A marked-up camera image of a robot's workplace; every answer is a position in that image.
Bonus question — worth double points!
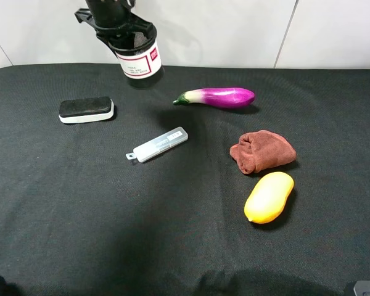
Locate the black white board eraser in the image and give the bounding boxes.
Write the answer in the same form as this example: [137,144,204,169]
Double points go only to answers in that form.
[59,96,115,124]

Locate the black table cloth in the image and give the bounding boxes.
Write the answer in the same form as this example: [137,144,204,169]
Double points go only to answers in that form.
[0,64,370,295]

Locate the grey robot base right corner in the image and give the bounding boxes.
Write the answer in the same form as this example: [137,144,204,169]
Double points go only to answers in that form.
[344,281,370,296]

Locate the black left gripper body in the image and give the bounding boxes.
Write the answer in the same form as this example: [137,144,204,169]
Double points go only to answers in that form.
[75,0,136,31]

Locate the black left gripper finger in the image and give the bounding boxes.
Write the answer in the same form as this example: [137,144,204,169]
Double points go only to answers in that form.
[96,30,133,51]
[123,14,156,39]

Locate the white plastic case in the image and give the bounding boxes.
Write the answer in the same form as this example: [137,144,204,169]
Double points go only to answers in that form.
[126,126,189,163]

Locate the black mesh pen cup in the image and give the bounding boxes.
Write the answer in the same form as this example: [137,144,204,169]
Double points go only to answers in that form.
[113,29,164,89]

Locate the yellow toy mango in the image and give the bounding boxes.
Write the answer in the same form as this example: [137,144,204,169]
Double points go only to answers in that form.
[244,171,294,224]

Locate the purple toy eggplant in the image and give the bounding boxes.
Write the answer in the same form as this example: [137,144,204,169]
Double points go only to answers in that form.
[173,88,255,109]

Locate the brown folded cloth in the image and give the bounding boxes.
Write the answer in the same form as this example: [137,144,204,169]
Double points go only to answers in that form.
[229,130,297,175]

